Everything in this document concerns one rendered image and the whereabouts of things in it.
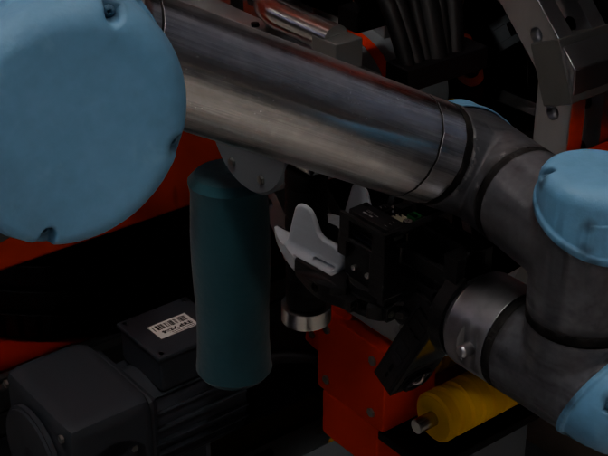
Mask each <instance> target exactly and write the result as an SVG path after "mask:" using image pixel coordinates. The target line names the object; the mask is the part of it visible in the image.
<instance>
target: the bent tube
mask: <svg viewBox="0 0 608 456"><path fill-rule="evenodd" d="M289 1H290V0H253V1H252V2H253V6H254V10H255V12H256V14H257V15H258V16H259V17H260V18H261V19H262V21H263V22H264V23H266V24H267V25H268V26H269V27H270V28H272V29H274V30H276V31H278V32H280V33H283V34H285V35H287V36H289V37H290V38H293V39H295V40H297V41H299V42H301V43H305V44H306V45H308V46H310V47H312V50H313V51H316V52H320V53H323V54H326V55H327V56H330V57H333V58H335V59H338V60H340V61H342V62H347V63H349V64H352V65H355V66H356V67H359V66H362V43H363V39H362V37H360V36H357V35H355V34H353V33H350V32H348V31H347V29H346V27H345V26H344V25H341V24H338V23H335V22H333V21H331V20H328V19H327V18H325V17H322V16H320V15H318V14H314V13H312V12H310V11H308V10H306V9H304V8H301V7H299V6H297V5H294V4H292V3H290V2H289Z"/></svg>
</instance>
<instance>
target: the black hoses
mask: <svg viewBox="0 0 608 456"><path fill-rule="evenodd" d="M338 23H339V24H341V25H344V26H345V27H346V29H348V30H349V31H352V32H354V33H362V32H365V31H369V30H372V29H375V28H378V27H382V26H385V25H386V26H387V29H388V32H389V34H390V38H391V41H392V44H393V47H394V53H395V57H396V59H392V60H390V61H387V62H386V71H385V77H386V78H388V79H390V80H393V81H397V82H400V83H402V84H404V85H407V86H410V87H412V88H415V89H417V90H419V89H422V88H425V87H428V86H432V85H434V84H437V83H440V82H443V81H447V80H450V79H453V78H456V77H459V76H461V75H464V74H468V73H471V72H474V71H478V70H481V69H484V68H486V67H487V59H488V46H487V45H485V44H482V43H478V42H476V41H473V40H471V39H469V38H466V37H464V24H463V8H462V0H354V2H350V3H346V4H343V5H339V6H338Z"/></svg>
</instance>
